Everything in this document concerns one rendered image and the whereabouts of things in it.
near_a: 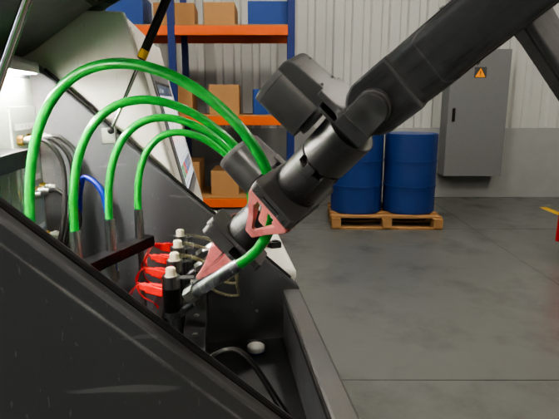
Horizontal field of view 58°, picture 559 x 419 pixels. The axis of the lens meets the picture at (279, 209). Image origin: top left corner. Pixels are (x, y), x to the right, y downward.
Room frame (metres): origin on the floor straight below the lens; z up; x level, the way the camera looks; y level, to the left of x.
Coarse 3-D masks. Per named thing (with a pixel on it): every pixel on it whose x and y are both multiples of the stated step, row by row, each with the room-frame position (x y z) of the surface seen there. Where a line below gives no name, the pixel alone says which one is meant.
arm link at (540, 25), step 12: (552, 12) 0.84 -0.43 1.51; (540, 24) 0.83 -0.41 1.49; (552, 24) 0.83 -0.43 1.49; (516, 36) 0.87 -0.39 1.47; (528, 36) 0.84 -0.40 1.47; (540, 36) 0.82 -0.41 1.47; (552, 36) 0.82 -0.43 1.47; (528, 48) 0.85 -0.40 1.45; (540, 48) 0.83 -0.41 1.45; (552, 48) 0.82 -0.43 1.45; (540, 60) 0.83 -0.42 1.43; (552, 60) 0.81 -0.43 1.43; (540, 72) 0.84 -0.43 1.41; (552, 72) 0.82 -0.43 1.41; (552, 84) 0.82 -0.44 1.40
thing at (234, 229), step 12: (216, 216) 0.73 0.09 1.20; (228, 216) 0.76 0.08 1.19; (240, 216) 0.72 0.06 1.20; (228, 228) 0.72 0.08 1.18; (240, 228) 0.71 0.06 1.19; (240, 240) 0.71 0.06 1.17; (252, 240) 0.71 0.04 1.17; (240, 252) 0.71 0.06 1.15; (264, 252) 0.76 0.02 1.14; (252, 264) 0.71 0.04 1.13
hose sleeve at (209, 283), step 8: (232, 264) 0.62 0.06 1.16; (216, 272) 0.63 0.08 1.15; (224, 272) 0.63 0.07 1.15; (232, 272) 0.62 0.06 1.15; (200, 280) 0.64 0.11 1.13; (208, 280) 0.63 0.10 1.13; (216, 280) 0.63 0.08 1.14; (224, 280) 0.63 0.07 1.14; (192, 288) 0.64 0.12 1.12; (200, 288) 0.64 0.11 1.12; (208, 288) 0.63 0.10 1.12
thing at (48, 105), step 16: (96, 64) 0.67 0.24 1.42; (112, 64) 0.67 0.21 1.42; (128, 64) 0.66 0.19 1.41; (144, 64) 0.66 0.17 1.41; (64, 80) 0.69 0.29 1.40; (176, 80) 0.64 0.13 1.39; (48, 96) 0.69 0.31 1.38; (208, 96) 0.63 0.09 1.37; (48, 112) 0.70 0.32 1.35; (224, 112) 0.63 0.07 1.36; (32, 128) 0.71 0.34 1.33; (240, 128) 0.62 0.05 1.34; (32, 144) 0.70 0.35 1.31; (256, 144) 0.62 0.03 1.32; (32, 160) 0.71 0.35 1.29; (256, 160) 0.62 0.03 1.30; (32, 176) 0.71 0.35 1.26; (32, 192) 0.71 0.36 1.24; (32, 208) 0.71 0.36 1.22; (256, 256) 0.62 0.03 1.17
